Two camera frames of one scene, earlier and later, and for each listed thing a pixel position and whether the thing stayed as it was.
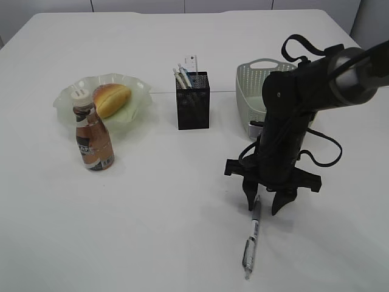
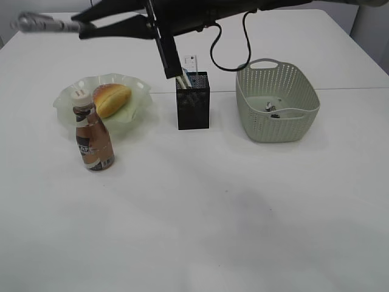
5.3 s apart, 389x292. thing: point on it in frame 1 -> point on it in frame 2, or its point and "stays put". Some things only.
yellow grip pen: x=180 y=78 stays put
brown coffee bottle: x=95 y=145 stays put
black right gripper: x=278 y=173 -> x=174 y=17
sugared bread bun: x=109 y=98 stays put
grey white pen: x=250 y=243 -> x=30 y=21
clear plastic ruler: x=191 y=62 stays put
